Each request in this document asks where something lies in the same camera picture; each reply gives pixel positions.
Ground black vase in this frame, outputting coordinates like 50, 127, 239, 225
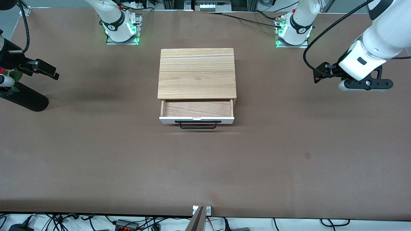
0, 82, 49, 112

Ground white drawer with black handle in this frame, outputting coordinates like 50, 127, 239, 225
159, 99, 235, 130

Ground red rose with green leaves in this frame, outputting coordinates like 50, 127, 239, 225
0, 67, 23, 93

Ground light wooden drawer cabinet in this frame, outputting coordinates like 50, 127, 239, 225
157, 48, 237, 108

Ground black power adapter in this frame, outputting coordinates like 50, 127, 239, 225
8, 223, 34, 231

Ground grey wedge-shaped post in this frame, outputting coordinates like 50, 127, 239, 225
186, 206, 205, 231

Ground black connector block orange levers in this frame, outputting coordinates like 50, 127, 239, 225
114, 219, 139, 231

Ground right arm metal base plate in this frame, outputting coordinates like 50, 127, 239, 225
106, 14, 142, 45

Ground black looped floor cable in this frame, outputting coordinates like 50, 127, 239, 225
320, 219, 350, 227

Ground aluminium corner bracket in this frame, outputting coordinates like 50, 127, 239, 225
19, 0, 32, 16

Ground white power strip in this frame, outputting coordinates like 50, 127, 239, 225
195, 0, 232, 13

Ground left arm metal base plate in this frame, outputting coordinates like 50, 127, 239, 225
275, 16, 310, 48

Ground long black table cable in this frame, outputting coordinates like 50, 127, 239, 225
205, 11, 284, 29

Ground small metal bracket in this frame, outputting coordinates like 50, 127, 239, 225
193, 206, 212, 216

